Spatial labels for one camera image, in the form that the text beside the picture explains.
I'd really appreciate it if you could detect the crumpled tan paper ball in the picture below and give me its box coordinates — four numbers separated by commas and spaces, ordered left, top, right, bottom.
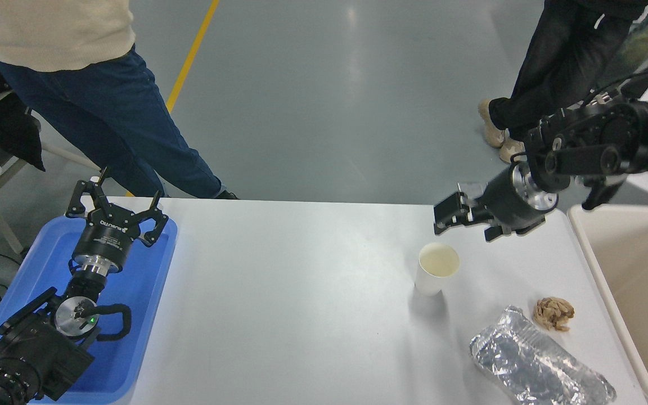
532, 296, 575, 332

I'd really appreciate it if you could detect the large pale bin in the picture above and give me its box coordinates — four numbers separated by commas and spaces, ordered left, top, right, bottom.
566, 204, 648, 405

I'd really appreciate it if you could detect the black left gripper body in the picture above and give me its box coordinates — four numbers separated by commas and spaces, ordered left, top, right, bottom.
71, 207, 142, 269

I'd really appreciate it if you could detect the white paper cup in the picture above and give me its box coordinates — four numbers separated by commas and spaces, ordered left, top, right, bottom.
414, 242, 461, 296

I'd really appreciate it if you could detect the blue plastic tray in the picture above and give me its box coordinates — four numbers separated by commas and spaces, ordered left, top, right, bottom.
0, 215, 178, 404

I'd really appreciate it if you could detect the white metal chair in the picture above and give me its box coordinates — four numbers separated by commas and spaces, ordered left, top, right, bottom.
0, 84, 102, 255

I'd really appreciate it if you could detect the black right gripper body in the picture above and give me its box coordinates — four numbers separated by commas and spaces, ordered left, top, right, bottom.
472, 166, 545, 230

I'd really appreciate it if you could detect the crumpled silver foil tray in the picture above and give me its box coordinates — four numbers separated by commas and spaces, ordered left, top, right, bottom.
469, 305, 617, 405

